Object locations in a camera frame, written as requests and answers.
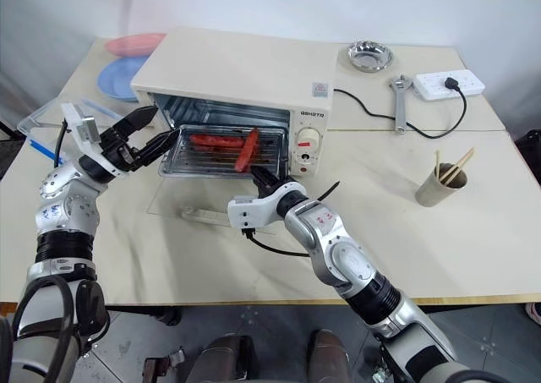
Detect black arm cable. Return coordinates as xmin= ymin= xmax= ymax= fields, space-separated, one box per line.
xmin=11 ymin=119 xmax=79 ymax=383
xmin=241 ymin=227 xmax=314 ymax=259

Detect glass toaster oven door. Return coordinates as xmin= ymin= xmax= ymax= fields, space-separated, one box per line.
xmin=145 ymin=174 xmax=314 ymax=234

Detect grey green cup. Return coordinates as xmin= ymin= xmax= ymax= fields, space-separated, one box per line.
xmin=414 ymin=161 xmax=470 ymax=209

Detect black object at room edge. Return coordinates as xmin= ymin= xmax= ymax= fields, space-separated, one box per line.
xmin=512 ymin=130 xmax=541 ymax=178

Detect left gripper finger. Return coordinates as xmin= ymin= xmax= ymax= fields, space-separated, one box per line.
xmin=111 ymin=105 xmax=159 ymax=142
xmin=134 ymin=129 xmax=183 ymax=167

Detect clear plastic container blue clips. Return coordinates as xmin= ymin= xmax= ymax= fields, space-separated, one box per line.
xmin=16 ymin=96 xmax=128 ymax=171

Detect metal oven tray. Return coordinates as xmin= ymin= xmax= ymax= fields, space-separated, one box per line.
xmin=157 ymin=124 xmax=287 ymax=182

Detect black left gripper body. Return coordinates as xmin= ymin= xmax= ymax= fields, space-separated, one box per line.
xmin=98 ymin=126 xmax=143 ymax=172

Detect blue plate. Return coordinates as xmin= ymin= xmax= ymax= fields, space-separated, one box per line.
xmin=96 ymin=54 xmax=150 ymax=103

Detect short red sausage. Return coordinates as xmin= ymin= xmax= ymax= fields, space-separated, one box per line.
xmin=234 ymin=128 xmax=260 ymax=173

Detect black oven power cable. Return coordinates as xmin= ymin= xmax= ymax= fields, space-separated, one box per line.
xmin=332 ymin=75 xmax=468 ymax=140

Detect black table leg clamp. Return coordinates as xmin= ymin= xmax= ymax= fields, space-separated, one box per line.
xmin=150 ymin=306 xmax=183 ymax=327

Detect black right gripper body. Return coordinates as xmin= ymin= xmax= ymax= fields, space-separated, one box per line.
xmin=257 ymin=179 xmax=298 ymax=200

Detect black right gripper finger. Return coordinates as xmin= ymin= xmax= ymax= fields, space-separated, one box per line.
xmin=249 ymin=165 xmax=281 ymax=190

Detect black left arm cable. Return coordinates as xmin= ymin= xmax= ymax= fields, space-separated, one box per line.
xmin=11 ymin=119 xmax=79 ymax=383

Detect white power strip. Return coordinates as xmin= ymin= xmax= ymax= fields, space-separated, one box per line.
xmin=413 ymin=70 xmax=487 ymax=102

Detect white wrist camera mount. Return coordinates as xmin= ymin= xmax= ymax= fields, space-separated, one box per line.
xmin=227 ymin=182 xmax=306 ymax=233
xmin=60 ymin=101 xmax=128 ymax=178

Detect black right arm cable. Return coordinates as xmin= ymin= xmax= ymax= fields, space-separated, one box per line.
xmin=241 ymin=227 xmax=314 ymax=259

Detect wooden chopstick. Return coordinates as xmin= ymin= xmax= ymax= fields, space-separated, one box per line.
xmin=439 ymin=146 xmax=476 ymax=183
xmin=441 ymin=153 xmax=473 ymax=186

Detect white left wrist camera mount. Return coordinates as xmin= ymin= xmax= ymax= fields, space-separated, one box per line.
xmin=60 ymin=101 xmax=128 ymax=178

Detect dark brown rounded shape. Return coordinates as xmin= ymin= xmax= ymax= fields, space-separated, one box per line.
xmin=309 ymin=329 xmax=352 ymax=383
xmin=197 ymin=333 xmax=255 ymax=383

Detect stainless steel bowl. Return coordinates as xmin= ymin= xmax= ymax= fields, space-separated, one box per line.
xmin=346 ymin=40 xmax=395 ymax=74

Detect pink plate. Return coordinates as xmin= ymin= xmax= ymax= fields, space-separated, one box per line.
xmin=104 ymin=32 xmax=167 ymax=58

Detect long red sausage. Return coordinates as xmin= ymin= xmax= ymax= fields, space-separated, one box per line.
xmin=189 ymin=134 xmax=247 ymax=149

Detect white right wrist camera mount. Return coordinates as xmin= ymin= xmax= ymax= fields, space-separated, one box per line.
xmin=227 ymin=182 xmax=306 ymax=233

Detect cream white toaster oven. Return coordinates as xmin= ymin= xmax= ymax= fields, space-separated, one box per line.
xmin=129 ymin=26 xmax=339 ymax=179

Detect silver adjustable wrench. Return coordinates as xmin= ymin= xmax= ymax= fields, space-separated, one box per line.
xmin=389 ymin=74 xmax=413 ymax=136

